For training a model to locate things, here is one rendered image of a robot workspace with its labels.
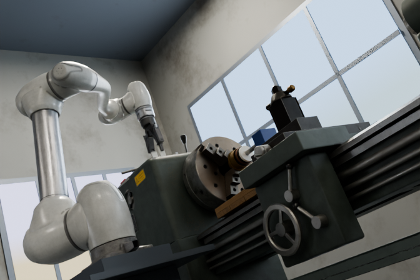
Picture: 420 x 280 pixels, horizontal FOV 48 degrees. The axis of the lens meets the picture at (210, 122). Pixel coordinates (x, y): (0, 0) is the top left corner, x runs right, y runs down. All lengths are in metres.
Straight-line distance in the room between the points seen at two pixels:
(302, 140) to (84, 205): 0.73
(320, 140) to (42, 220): 0.95
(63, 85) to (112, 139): 3.19
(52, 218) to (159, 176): 0.58
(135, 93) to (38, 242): 0.99
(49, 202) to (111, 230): 0.28
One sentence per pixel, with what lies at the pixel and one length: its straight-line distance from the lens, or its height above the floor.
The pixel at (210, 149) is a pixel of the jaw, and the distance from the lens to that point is 2.03.
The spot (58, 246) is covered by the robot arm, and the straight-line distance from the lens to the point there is 1.68.
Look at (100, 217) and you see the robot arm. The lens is 1.58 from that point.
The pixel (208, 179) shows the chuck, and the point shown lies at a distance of 2.01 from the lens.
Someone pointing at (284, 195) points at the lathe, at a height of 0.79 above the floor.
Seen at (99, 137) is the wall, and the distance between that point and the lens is 5.03.
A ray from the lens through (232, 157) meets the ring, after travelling 1.99.
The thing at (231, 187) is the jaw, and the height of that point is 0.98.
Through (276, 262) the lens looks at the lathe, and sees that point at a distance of 2.26.
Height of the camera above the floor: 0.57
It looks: 20 degrees up
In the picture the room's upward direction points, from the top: 21 degrees counter-clockwise
